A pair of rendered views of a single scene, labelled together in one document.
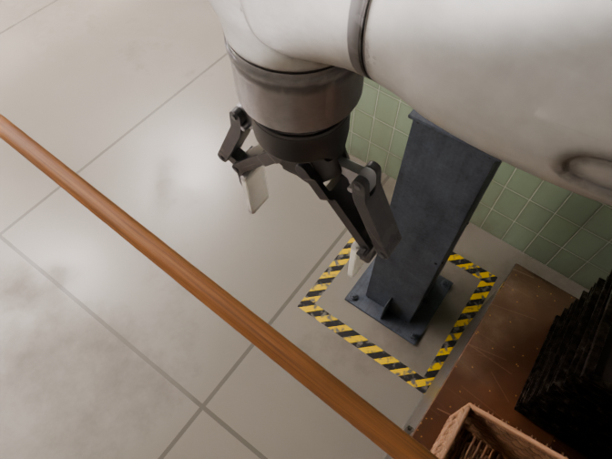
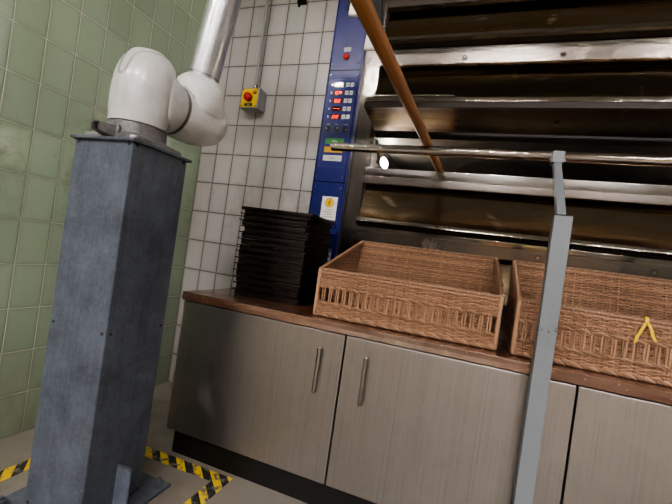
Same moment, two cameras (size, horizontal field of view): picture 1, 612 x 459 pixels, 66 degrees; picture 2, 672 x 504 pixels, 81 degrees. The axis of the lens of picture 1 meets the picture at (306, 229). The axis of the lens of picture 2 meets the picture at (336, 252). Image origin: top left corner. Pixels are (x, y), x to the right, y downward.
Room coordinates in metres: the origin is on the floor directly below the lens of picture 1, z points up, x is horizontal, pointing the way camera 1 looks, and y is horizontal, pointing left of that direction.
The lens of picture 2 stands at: (0.54, 0.87, 0.79)
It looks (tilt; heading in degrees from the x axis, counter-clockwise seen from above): 0 degrees down; 252
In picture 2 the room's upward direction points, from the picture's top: 8 degrees clockwise
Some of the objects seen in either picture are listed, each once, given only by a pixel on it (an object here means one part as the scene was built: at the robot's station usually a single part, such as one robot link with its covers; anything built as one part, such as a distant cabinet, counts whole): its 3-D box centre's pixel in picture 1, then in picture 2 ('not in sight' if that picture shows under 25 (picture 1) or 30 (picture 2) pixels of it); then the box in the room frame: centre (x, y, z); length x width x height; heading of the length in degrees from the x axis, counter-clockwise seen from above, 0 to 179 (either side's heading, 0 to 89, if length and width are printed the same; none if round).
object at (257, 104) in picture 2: not in sight; (253, 100); (0.44, -1.11, 1.46); 0.10 x 0.07 x 0.10; 142
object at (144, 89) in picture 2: not in sight; (146, 91); (0.77, -0.39, 1.17); 0.18 x 0.16 x 0.22; 51
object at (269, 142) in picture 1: (301, 134); not in sight; (0.26, 0.00, 1.46); 0.08 x 0.07 x 0.09; 54
